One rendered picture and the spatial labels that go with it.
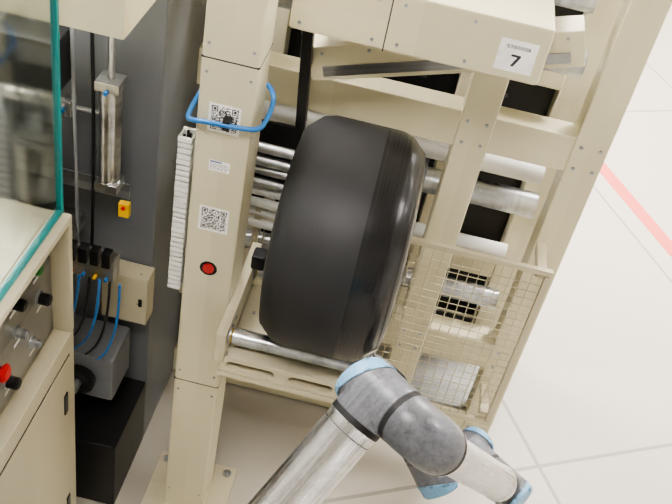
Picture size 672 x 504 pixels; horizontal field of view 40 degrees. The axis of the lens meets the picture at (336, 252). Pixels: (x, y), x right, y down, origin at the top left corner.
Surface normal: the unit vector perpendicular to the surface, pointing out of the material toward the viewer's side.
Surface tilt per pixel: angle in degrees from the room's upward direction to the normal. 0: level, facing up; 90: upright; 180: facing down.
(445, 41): 90
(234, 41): 90
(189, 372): 90
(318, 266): 66
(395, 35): 90
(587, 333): 0
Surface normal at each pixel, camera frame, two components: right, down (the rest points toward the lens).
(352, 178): 0.08, -0.43
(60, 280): -0.17, 0.61
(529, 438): 0.17, -0.76
